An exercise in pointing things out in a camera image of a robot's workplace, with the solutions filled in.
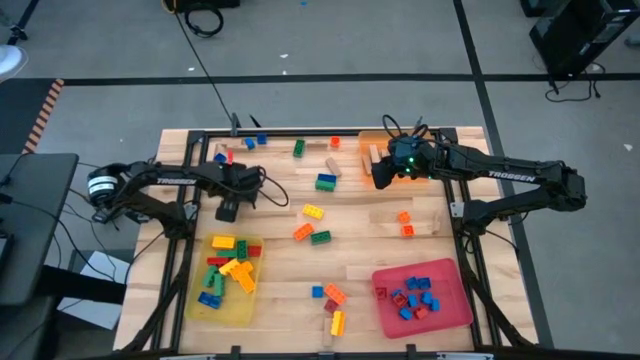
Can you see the black tripod leg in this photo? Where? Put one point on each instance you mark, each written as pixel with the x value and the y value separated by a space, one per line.
pixel 17 32

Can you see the grey metal bracket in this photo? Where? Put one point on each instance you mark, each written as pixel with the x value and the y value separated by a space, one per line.
pixel 457 207

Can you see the blue long brick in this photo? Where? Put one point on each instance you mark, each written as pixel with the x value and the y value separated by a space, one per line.
pixel 326 177
pixel 210 300

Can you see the black beam with light strips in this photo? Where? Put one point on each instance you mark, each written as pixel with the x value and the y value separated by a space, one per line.
pixel 465 356

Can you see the green long brick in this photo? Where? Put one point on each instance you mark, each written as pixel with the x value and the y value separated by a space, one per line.
pixel 227 254
pixel 325 186
pixel 320 237
pixel 299 148
pixel 210 276
pixel 242 249
pixel 218 285

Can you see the black side desk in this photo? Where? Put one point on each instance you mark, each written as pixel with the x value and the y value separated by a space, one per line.
pixel 30 225

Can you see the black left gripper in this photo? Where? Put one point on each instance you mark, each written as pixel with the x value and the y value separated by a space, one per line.
pixel 235 180

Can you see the red marker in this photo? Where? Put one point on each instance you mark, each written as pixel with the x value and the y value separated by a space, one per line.
pixel 230 156

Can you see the pink translucent bin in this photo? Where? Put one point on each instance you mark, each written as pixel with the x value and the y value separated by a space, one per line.
pixel 450 310

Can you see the yellow long brick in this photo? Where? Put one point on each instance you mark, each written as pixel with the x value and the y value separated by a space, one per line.
pixel 223 242
pixel 338 323
pixel 313 211

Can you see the dark red small brick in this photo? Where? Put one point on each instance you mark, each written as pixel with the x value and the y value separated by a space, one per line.
pixel 381 293
pixel 331 306

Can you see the orange translucent bin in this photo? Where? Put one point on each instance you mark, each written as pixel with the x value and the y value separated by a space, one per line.
pixel 367 142

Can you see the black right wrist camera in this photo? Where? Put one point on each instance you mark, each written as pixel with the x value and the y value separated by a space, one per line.
pixel 405 147

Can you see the orange long brick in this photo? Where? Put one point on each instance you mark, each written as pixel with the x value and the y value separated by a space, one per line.
pixel 303 231
pixel 335 294

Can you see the black equipment box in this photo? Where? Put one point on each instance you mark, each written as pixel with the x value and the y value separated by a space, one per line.
pixel 532 6
pixel 210 4

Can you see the white round object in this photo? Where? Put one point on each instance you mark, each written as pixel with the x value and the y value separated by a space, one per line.
pixel 10 60

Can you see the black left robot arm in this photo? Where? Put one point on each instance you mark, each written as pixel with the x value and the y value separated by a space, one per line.
pixel 175 181

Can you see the black equipment case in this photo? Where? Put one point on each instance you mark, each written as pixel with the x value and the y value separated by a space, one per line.
pixel 575 35

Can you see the yellow translucent bin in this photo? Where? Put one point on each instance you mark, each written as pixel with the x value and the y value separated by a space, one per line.
pixel 235 310

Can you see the yellow-orange long brick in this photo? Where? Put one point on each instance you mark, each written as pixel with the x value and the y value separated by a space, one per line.
pixel 246 283
pixel 229 266

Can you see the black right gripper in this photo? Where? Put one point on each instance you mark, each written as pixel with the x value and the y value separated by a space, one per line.
pixel 430 162

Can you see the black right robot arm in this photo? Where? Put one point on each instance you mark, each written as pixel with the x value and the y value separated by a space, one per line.
pixel 510 175

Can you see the loose toy bricks on table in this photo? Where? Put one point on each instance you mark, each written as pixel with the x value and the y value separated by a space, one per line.
pixel 310 133

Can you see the red long brick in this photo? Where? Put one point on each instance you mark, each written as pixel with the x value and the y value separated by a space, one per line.
pixel 218 261
pixel 255 251

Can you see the light orange small brick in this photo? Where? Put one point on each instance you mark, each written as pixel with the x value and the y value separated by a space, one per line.
pixel 242 270

